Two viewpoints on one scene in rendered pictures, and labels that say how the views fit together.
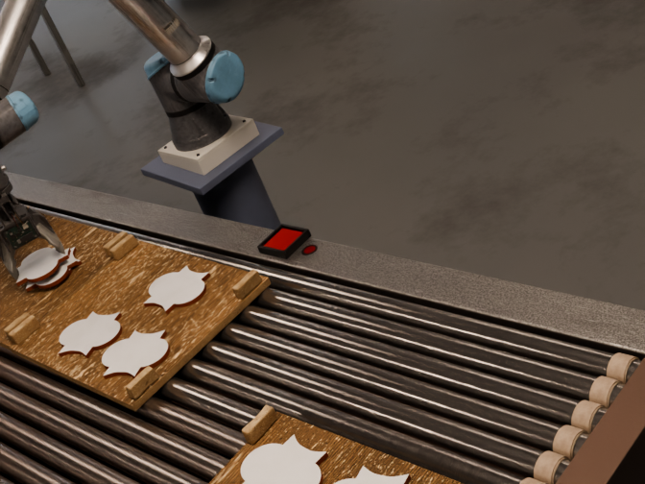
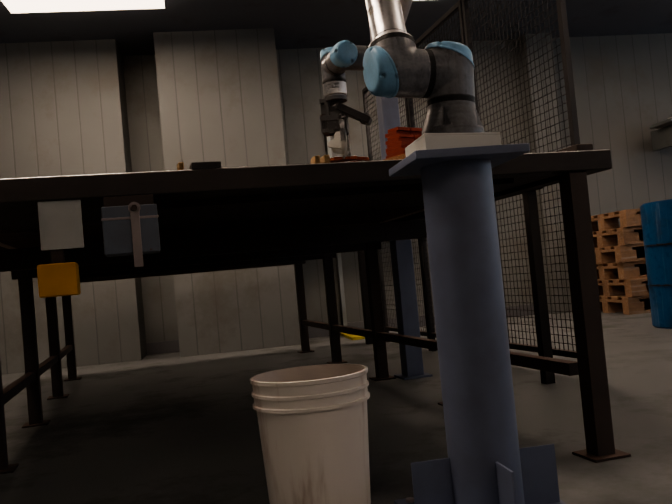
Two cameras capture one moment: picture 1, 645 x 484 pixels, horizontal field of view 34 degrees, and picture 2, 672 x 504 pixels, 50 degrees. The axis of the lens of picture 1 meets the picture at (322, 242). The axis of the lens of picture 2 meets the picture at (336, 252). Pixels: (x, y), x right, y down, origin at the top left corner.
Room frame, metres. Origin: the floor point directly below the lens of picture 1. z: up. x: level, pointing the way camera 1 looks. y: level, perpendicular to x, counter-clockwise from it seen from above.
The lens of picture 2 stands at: (2.76, -1.58, 0.61)
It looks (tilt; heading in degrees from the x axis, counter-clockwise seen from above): 2 degrees up; 111
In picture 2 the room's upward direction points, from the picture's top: 5 degrees counter-clockwise
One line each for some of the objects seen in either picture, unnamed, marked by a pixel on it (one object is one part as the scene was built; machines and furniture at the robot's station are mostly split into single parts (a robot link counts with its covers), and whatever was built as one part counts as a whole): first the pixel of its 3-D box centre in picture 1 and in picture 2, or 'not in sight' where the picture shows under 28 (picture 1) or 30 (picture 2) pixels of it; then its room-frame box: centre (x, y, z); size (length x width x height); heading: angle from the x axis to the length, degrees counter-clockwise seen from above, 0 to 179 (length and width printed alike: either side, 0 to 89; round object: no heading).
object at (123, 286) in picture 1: (136, 316); not in sight; (1.72, 0.38, 0.93); 0.41 x 0.35 x 0.02; 36
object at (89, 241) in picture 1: (24, 275); not in sight; (2.06, 0.62, 0.93); 0.41 x 0.35 x 0.02; 36
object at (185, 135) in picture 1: (195, 117); (451, 120); (2.41, 0.17, 0.96); 0.15 x 0.15 x 0.10
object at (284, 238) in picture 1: (284, 241); not in sight; (1.77, 0.07, 0.92); 0.06 x 0.06 x 0.01; 37
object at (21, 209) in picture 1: (9, 215); (335, 116); (1.96, 0.56, 1.11); 0.09 x 0.08 x 0.12; 13
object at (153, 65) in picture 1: (176, 75); (446, 72); (2.41, 0.17, 1.08); 0.13 x 0.12 x 0.14; 37
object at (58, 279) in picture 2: not in sight; (56, 248); (1.47, -0.17, 0.74); 0.09 x 0.08 x 0.24; 37
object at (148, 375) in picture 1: (142, 382); not in sight; (1.48, 0.37, 0.95); 0.06 x 0.02 x 0.03; 126
